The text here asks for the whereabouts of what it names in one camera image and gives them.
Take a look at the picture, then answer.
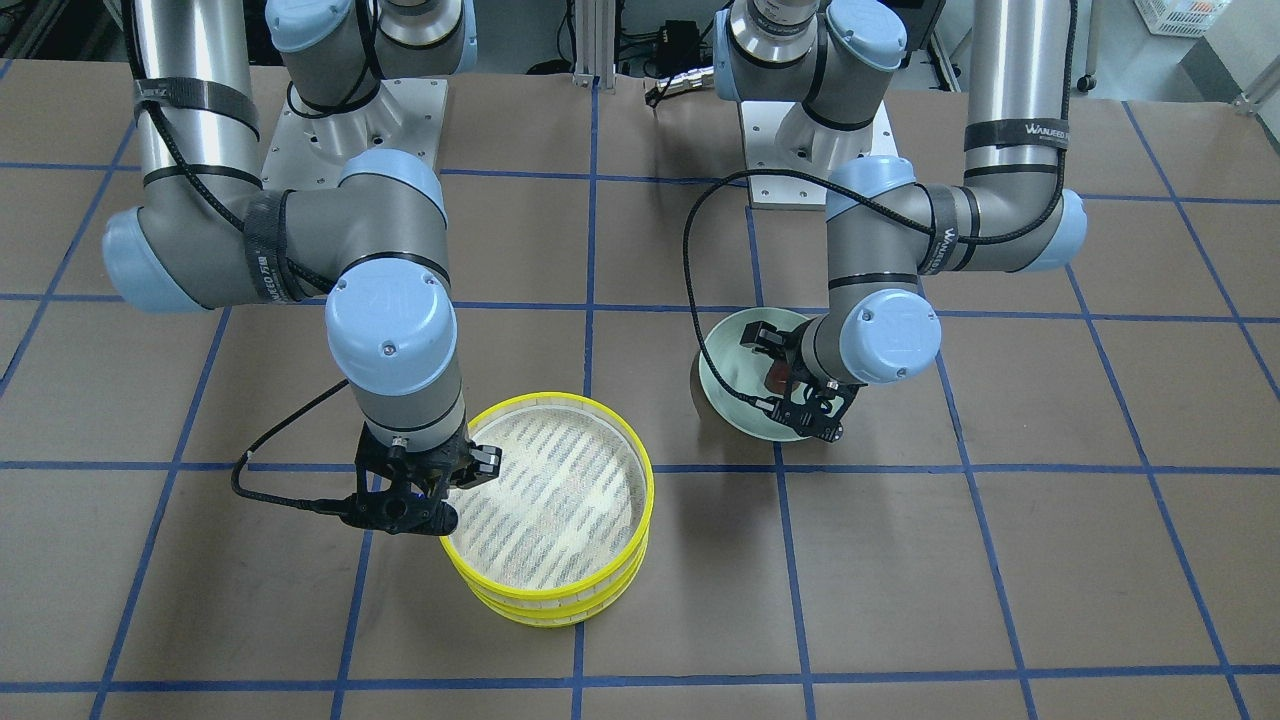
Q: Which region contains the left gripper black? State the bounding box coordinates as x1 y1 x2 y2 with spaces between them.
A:
740 318 863 389

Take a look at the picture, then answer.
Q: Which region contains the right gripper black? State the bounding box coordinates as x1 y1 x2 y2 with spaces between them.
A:
356 427 503 501

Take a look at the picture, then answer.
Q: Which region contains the dark brown bun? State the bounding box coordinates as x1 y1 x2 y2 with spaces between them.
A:
764 360 791 395

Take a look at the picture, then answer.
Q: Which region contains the yellow steamer layer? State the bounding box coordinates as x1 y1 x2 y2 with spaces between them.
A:
461 555 644 628
442 392 654 600

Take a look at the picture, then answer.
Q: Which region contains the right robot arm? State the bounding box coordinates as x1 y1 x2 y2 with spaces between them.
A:
102 1 500 495

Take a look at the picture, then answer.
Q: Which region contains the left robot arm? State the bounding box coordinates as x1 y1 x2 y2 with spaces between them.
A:
713 1 1087 395

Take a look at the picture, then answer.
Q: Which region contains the light green plate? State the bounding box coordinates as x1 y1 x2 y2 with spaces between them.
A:
698 307 806 442

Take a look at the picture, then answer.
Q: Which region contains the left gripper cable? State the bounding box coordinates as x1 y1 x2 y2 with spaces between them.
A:
684 0 1079 411

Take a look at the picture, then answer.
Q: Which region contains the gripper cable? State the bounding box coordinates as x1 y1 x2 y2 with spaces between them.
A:
684 0 1079 411
230 378 353 512

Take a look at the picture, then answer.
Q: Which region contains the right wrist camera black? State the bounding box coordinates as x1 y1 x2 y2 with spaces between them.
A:
338 482 460 537

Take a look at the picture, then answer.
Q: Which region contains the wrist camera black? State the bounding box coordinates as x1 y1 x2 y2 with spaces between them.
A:
753 386 859 443
338 482 460 537

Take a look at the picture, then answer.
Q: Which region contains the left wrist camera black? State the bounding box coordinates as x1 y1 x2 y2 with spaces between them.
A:
753 386 859 443

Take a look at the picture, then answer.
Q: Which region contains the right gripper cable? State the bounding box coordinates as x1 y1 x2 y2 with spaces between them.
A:
230 378 353 512

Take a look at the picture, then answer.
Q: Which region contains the aluminium frame post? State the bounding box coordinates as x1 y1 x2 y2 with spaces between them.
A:
572 0 617 94

